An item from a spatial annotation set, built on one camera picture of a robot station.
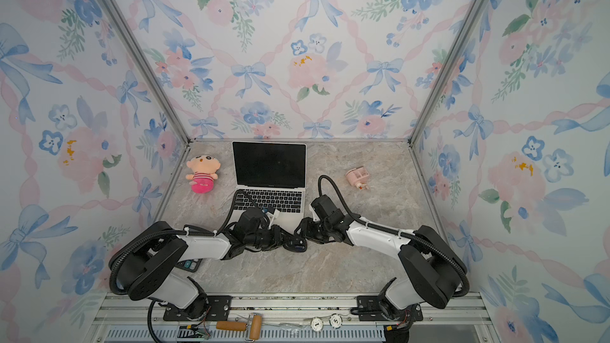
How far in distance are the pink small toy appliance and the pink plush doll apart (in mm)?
579

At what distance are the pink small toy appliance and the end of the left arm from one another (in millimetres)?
329

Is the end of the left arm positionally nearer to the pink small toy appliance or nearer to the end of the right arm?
the end of the right arm

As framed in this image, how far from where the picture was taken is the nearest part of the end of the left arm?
77 centimetres

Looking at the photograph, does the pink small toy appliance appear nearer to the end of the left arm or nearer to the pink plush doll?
the end of the left arm

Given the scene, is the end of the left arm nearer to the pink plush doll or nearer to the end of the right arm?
the end of the right arm

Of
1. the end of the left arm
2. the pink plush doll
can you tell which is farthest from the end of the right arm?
the pink plush doll

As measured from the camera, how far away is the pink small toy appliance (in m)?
1.02

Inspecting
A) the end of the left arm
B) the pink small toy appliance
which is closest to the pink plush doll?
the end of the left arm

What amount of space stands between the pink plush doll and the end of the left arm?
0.37 metres

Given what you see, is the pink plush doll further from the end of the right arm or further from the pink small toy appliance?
the pink small toy appliance

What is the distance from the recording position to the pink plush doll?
0.99 m
